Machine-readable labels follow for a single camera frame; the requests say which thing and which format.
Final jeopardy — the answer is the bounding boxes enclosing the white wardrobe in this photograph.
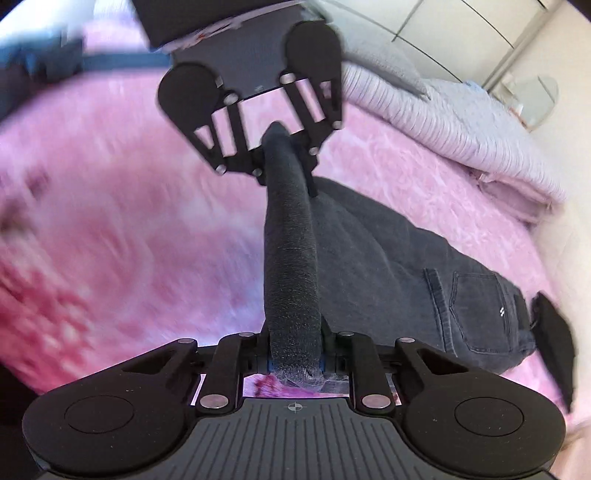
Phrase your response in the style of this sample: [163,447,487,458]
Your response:
[323,0,561,88]

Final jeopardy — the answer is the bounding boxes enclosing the dark grey jeans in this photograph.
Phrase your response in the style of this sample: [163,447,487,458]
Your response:
[261,121,539,386]

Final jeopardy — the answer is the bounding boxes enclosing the grey pillow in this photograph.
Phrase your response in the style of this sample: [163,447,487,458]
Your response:
[318,7,431,101]

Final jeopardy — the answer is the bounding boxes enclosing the lilac striped duvet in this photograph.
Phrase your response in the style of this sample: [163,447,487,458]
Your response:
[337,60,570,206]

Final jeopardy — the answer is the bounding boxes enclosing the blue cloth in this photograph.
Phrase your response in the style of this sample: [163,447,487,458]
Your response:
[0,34,172,93]

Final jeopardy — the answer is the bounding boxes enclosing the black cloth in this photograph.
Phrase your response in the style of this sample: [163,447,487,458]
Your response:
[530,293,576,412]

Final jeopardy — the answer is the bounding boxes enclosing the pink fluffy blanket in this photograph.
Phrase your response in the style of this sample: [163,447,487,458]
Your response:
[0,23,591,462]

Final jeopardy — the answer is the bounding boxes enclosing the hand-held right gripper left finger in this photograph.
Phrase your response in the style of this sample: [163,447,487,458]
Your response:
[117,331,273,413]

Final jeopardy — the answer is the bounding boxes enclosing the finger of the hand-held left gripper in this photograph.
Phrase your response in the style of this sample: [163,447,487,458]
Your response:
[182,92,269,186]
[277,71,345,199]

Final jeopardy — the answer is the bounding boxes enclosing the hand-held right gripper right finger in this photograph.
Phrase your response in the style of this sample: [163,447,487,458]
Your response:
[321,330,472,411]

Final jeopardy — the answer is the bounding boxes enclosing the folded pink sheet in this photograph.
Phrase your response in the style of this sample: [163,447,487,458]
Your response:
[468,168,557,224]

